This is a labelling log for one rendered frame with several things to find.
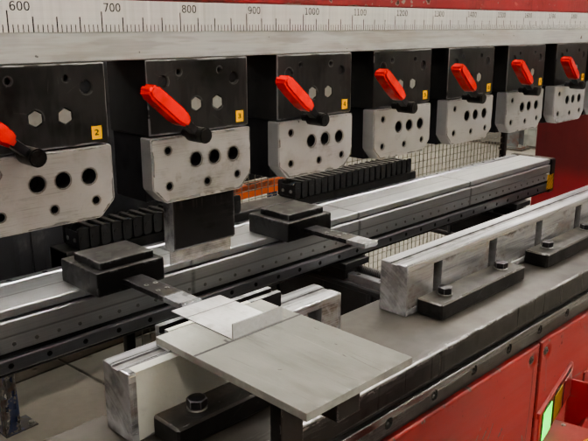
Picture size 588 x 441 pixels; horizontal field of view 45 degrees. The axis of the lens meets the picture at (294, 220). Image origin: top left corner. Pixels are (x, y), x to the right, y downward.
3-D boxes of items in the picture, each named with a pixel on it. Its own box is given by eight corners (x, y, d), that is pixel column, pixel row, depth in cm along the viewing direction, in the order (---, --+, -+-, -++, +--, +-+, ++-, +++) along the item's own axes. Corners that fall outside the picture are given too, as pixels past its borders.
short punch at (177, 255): (175, 267, 91) (171, 194, 88) (165, 263, 92) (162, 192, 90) (234, 250, 98) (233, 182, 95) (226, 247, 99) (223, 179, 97)
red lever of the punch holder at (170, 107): (157, 81, 75) (214, 133, 82) (136, 79, 78) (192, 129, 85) (149, 95, 75) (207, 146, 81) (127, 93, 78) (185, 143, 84)
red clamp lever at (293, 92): (292, 73, 89) (332, 118, 96) (269, 71, 92) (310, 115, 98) (285, 84, 88) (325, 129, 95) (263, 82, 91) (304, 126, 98)
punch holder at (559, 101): (551, 124, 151) (559, 43, 147) (514, 120, 157) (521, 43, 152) (582, 117, 161) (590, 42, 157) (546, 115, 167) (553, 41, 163)
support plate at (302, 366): (306, 423, 72) (306, 413, 72) (155, 344, 90) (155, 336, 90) (412, 364, 84) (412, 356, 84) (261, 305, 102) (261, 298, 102)
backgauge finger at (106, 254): (157, 327, 96) (155, 292, 95) (61, 281, 114) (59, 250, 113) (225, 304, 104) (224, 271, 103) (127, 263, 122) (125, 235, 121)
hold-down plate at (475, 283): (441, 321, 126) (442, 305, 125) (416, 312, 129) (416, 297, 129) (524, 279, 146) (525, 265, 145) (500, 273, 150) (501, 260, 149)
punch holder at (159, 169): (154, 206, 83) (146, 59, 78) (114, 194, 88) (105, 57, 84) (251, 186, 93) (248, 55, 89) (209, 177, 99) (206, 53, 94)
